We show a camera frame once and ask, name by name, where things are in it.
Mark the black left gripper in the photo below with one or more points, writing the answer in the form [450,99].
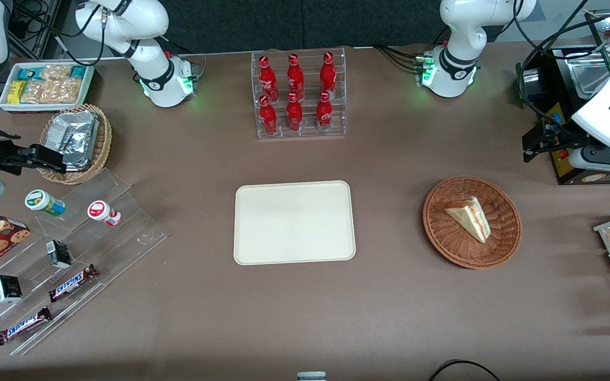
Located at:
[557,137]

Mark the triangular sandwich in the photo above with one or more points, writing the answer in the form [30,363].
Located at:
[472,218]

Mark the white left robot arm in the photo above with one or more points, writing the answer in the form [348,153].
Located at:
[456,37]

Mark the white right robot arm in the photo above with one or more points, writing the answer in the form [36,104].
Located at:
[149,58]

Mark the light wicker basket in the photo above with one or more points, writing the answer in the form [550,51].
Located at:
[105,137]

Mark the brown wicker basket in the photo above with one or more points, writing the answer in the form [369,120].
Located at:
[453,243]

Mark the cream plastic tray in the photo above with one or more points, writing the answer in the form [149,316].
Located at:
[294,222]

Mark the silver foil packet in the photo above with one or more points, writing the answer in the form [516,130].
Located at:
[74,137]

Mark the black food warmer case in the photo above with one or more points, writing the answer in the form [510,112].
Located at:
[567,172]

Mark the green lidded cup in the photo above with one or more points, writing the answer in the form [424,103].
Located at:
[43,202]

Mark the white rectangular snack bin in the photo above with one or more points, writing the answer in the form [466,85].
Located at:
[6,103]

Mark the clear bag of crackers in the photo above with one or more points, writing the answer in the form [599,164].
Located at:
[61,91]
[33,92]
[56,71]

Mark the yellow snack bar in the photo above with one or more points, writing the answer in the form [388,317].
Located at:
[17,92]

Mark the red lidded cup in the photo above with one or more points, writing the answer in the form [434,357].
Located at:
[102,211]

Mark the teal snack packet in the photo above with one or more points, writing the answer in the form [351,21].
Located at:
[78,72]
[28,74]

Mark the steel warmer pan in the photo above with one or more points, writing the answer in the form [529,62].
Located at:
[591,74]

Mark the small black carton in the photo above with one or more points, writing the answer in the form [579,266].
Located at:
[59,254]
[7,289]

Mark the clear acrylic stepped display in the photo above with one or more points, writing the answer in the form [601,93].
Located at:
[125,238]

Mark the brown Snickers bar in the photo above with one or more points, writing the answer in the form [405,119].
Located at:
[72,283]
[23,325]

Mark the red cola bottle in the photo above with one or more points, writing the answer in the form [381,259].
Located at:
[268,82]
[328,76]
[295,79]
[294,116]
[268,119]
[324,115]

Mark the clear acrylic bottle rack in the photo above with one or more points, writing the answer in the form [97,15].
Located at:
[307,133]

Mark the grey device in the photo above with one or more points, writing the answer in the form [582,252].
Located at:
[311,377]

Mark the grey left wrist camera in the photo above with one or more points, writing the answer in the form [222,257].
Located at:
[596,159]

